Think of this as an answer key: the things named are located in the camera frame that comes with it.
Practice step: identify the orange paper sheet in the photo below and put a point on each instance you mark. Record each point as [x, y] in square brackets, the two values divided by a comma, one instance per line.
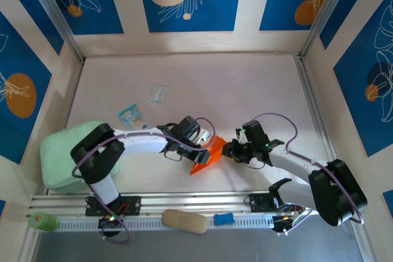
[218, 151]

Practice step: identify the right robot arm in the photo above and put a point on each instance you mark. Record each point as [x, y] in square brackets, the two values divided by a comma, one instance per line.
[334, 194]

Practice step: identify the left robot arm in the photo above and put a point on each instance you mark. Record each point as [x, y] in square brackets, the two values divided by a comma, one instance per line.
[141, 142]

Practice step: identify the clear zip bag teal dots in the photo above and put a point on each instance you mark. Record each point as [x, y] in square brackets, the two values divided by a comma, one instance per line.
[158, 93]

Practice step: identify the blue cotton swab packet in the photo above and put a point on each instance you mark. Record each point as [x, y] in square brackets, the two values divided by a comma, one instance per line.
[132, 116]

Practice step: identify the blue bone-shaped sponge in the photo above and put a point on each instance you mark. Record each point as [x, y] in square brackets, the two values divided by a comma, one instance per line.
[223, 219]

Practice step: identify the beige oblong case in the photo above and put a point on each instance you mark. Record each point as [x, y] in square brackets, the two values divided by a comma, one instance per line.
[184, 221]

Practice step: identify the mint green lidded box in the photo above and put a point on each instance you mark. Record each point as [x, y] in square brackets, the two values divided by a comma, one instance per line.
[58, 167]

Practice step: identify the green bottle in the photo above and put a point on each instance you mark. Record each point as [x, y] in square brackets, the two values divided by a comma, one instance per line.
[43, 221]

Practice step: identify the left wrist camera white housing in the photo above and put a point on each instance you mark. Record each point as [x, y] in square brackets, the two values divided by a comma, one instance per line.
[204, 137]

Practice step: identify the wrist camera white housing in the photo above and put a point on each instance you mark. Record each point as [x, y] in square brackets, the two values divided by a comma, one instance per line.
[204, 137]
[240, 133]

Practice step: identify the right wrist camera white housing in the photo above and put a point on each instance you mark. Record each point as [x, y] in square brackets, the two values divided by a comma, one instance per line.
[240, 133]

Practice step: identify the aluminium front rail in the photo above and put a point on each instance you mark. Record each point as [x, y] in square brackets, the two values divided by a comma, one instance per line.
[196, 200]

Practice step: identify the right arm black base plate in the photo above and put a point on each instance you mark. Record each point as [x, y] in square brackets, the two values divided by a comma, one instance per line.
[259, 202]

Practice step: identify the aluminium side rail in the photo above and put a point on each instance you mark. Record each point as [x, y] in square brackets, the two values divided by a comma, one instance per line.
[310, 99]
[75, 90]

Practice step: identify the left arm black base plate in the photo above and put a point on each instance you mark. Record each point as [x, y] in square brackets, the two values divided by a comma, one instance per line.
[132, 206]

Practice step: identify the aluminium frame post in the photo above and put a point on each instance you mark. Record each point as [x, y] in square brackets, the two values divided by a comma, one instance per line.
[52, 13]
[325, 13]

